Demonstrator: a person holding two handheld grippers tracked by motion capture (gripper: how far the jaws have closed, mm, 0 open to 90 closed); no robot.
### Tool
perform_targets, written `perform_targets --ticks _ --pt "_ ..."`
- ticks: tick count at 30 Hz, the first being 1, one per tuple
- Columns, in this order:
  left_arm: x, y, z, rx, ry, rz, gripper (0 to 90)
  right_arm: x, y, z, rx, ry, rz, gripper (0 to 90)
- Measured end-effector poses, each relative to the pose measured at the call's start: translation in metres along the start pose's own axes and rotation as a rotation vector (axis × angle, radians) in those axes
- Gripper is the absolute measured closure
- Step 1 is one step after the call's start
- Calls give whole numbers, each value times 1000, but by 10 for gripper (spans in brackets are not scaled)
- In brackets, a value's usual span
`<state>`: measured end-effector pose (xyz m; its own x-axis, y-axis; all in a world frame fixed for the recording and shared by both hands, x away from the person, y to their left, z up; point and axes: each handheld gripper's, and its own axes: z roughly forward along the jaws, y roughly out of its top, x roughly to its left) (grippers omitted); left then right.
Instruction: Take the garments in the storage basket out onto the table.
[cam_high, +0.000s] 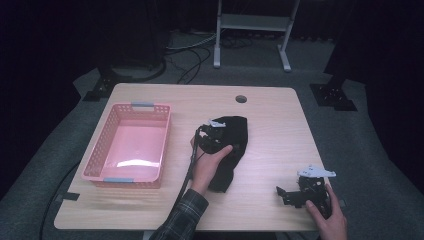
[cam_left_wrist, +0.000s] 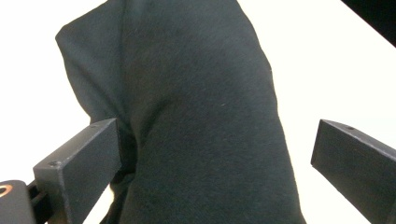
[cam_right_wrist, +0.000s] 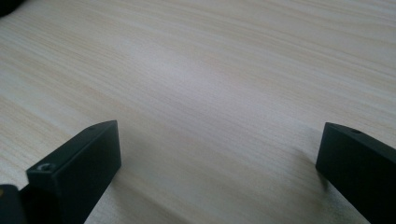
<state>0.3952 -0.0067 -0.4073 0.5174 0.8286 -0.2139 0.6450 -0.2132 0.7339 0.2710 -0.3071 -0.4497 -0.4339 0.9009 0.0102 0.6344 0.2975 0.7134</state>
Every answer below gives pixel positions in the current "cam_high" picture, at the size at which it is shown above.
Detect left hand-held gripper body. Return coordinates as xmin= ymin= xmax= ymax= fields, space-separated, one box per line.
xmin=196 ymin=118 xmax=234 ymax=155

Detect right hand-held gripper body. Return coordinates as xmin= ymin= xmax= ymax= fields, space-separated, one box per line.
xmin=296 ymin=164 xmax=337 ymax=220

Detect black cloth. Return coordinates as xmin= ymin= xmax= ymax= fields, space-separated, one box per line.
xmin=199 ymin=115 xmax=250 ymax=194

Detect pink plastic basket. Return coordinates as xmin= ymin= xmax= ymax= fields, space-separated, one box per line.
xmin=80 ymin=102 xmax=173 ymax=190

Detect person's left hand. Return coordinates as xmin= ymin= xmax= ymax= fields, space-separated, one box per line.
xmin=189 ymin=134 xmax=234 ymax=196

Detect person's right hand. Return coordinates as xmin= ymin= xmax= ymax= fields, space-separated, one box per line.
xmin=305 ymin=183 xmax=349 ymax=240

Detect black stand base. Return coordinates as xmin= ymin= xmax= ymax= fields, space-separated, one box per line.
xmin=309 ymin=75 xmax=358 ymax=112
xmin=82 ymin=65 xmax=134 ymax=102

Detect white metal stand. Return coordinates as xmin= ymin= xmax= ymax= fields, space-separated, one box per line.
xmin=213 ymin=0 xmax=301 ymax=73

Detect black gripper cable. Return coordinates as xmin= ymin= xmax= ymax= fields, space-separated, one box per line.
xmin=174 ymin=125 xmax=205 ymax=208

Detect thin black floor cable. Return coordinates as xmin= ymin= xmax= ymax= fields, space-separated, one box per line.
xmin=175 ymin=46 xmax=213 ymax=85

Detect thick black floor cable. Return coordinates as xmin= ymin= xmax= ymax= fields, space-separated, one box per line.
xmin=131 ymin=54 xmax=168 ymax=83

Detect grey floor cable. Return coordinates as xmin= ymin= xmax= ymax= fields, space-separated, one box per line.
xmin=165 ymin=32 xmax=218 ymax=52

